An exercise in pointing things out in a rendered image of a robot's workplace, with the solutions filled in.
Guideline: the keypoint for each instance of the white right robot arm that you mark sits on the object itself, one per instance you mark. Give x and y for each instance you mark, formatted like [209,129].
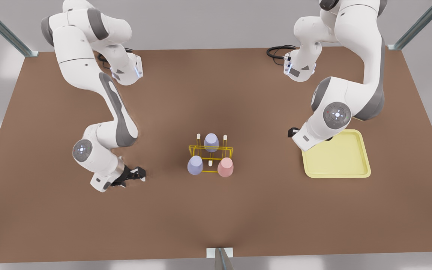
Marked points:
[88,71]

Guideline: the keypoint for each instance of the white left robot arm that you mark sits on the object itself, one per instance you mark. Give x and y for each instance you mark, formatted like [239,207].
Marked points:
[354,45]

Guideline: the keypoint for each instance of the pale yellow square tray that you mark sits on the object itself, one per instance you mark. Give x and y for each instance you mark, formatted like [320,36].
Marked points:
[339,157]

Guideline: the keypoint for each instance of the lavender cup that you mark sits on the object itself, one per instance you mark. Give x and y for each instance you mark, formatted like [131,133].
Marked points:
[211,141]
[195,165]

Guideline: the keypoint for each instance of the pink cup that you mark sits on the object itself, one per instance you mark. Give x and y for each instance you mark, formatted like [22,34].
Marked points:
[225,167]

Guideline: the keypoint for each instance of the silver frame post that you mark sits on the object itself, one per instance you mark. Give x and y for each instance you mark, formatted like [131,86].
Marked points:
[221,258]
[2,28]
[416,26]

